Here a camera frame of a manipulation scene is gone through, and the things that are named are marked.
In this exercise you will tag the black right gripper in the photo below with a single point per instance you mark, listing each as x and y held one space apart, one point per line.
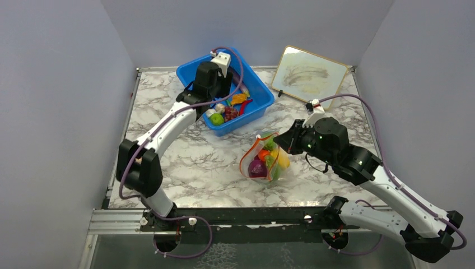
289 140

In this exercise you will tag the red grapes toy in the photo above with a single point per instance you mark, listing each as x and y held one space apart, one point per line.
230 113

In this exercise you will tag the small orange pepper toy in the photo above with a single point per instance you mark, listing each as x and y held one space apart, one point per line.
238 99

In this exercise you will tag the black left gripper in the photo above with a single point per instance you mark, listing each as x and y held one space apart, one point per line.
224 83

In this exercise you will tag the green lime toy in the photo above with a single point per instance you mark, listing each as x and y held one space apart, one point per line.
216 119

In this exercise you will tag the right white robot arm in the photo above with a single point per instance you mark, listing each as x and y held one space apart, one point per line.
425 230

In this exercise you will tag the white garlic toy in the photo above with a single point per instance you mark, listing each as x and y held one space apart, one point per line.
217 109

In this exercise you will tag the green artichoke toy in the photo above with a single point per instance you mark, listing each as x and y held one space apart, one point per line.
269 144

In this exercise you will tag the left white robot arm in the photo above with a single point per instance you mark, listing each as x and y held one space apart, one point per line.
138 163

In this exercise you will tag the orange carrot toy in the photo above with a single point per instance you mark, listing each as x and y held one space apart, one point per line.
263 155

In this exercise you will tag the gold framed whiteboard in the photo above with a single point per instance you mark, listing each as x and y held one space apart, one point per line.
306 76

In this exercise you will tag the clear zip bag orange zipper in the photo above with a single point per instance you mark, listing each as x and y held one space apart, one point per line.
251 155

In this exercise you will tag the purple onion toy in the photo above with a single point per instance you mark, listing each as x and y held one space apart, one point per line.
257 169

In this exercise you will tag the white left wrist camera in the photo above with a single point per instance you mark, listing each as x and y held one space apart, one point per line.
223 61

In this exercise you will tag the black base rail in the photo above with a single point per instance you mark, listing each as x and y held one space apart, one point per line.
242 225

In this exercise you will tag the red chili toy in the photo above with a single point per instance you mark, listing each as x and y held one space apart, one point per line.
243 106

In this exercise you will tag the purple eggplant toy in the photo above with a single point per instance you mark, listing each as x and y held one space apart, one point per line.
236 78

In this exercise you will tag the green cabbage toy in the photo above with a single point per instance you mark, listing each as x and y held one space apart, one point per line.
274 171

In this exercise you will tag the blue plastic bin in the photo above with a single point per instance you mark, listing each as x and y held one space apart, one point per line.
260 94

